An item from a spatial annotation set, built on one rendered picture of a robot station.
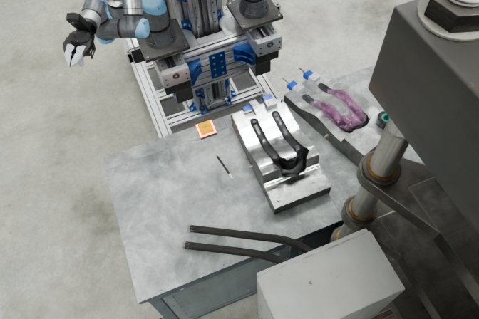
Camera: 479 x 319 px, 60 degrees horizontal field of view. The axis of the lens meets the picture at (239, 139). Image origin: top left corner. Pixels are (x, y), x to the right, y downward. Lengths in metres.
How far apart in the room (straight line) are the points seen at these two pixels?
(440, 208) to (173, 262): 1.06
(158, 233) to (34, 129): 1.83
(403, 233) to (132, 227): 1.08
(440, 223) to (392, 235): 0.26
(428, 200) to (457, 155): 0.38
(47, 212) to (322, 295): 2.27
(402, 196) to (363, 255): 0.17
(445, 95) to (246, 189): 1.28
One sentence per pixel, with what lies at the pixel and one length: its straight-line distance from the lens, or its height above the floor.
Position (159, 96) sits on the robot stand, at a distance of 2.95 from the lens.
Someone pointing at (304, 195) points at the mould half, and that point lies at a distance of 1.77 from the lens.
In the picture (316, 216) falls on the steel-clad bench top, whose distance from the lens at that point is 1.80.
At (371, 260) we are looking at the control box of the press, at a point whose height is 1.47.
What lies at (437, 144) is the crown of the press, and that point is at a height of 1.87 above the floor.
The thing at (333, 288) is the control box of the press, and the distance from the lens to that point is 1.01.
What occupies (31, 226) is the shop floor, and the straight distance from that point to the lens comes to 3.00.
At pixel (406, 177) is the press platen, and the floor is 1.54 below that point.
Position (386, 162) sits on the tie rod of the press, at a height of 1.61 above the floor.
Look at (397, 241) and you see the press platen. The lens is 1.28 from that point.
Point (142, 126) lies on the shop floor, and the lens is 3.11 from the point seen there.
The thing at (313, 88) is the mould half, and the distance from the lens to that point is 2.10.
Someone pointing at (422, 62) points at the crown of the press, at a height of 1.97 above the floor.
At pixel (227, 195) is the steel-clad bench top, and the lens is 1.83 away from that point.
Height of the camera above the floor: 2.44
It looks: 56 degrees down
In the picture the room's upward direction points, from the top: 5 degrees counter-clockwise
